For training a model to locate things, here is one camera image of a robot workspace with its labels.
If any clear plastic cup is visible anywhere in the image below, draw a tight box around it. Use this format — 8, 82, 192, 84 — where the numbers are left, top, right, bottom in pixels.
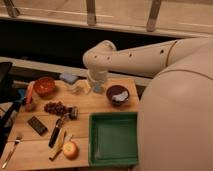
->
67, 83, 81, 95

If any yellow apple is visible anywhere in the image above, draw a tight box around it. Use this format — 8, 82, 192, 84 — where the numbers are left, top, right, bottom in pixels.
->
62, 141, 78, 159

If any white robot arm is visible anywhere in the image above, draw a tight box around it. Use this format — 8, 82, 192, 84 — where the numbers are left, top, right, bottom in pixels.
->
83, 38, 213, 171

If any bunch of dark grapes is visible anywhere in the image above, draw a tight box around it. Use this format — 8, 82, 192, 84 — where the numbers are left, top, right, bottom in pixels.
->
44, 102, 67, 116

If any silver fork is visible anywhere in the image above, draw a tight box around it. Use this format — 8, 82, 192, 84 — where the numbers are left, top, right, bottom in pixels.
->
1, 134, 22, 169

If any black rectangular bar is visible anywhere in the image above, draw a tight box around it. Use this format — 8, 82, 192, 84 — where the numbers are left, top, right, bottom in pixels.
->
28, 116, 48, 136

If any small dark wrapped block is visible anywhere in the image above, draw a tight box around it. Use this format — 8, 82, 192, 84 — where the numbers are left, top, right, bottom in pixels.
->
68, 106, 78, 120

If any dark purple bowl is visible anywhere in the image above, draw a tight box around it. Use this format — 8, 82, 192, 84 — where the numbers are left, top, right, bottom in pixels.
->
106, 85, 130, 106

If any green plastic tray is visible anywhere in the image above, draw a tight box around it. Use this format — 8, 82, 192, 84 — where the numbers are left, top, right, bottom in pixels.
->
88, 112, 138, 167

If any red bowl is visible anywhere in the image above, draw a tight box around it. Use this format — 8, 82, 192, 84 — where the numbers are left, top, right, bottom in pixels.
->
33, 77, 55, 96

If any banana peel piece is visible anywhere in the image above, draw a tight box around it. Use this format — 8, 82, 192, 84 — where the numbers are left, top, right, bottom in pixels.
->
49, 129, 73, 161

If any orange carrot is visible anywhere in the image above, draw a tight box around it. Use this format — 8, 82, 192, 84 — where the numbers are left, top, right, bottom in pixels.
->
26, 81, 35, 105

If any white napkin in bowl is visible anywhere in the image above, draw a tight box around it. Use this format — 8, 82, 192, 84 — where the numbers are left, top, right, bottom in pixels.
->
112, 91, 128, 102

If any black handled knife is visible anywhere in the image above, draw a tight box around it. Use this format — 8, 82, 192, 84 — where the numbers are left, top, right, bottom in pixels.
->
48, 117, 65, 148

